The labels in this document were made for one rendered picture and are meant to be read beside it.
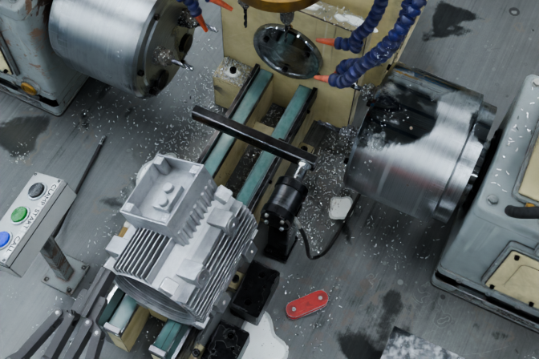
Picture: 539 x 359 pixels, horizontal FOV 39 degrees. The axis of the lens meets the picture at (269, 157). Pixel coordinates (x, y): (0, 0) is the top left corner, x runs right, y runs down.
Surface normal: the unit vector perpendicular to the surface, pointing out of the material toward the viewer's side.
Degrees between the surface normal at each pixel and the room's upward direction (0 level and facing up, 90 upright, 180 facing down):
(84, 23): 47
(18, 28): 90
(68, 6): 36
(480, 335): 0
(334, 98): 90
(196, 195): 67
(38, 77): 90
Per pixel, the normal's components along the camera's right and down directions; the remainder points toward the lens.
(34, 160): 0.02, -0.47
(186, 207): 0.83, 0.19
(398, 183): -0.40, 0.57
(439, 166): -0.29, 0.19
